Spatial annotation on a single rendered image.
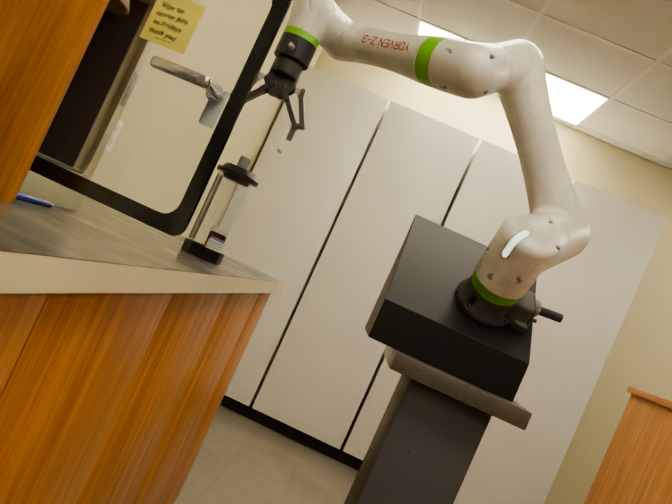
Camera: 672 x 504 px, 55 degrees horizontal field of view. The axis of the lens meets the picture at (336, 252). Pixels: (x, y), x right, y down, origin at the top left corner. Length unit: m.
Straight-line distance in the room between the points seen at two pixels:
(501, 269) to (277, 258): 2.74
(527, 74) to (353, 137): 2.65
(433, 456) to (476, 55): 0.88
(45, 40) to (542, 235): 1.02
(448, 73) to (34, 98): 0.86
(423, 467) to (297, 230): 2.72
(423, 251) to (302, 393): 2.55
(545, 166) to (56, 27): 1.06
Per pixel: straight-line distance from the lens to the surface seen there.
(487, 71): 1.46
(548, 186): 1.58
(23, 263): 0.64
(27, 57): 1.01
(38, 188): 1.22
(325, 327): 4.04
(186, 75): 0.92
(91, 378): 1.03
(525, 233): 1.44
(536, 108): 1.59
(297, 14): 1.68
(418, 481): 1.55
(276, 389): 4.11
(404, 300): 1.50
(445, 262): 1.66
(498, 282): 1.49
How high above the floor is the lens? 1.03
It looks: 2 degrees up
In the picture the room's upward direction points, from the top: 24 degrees clockwise
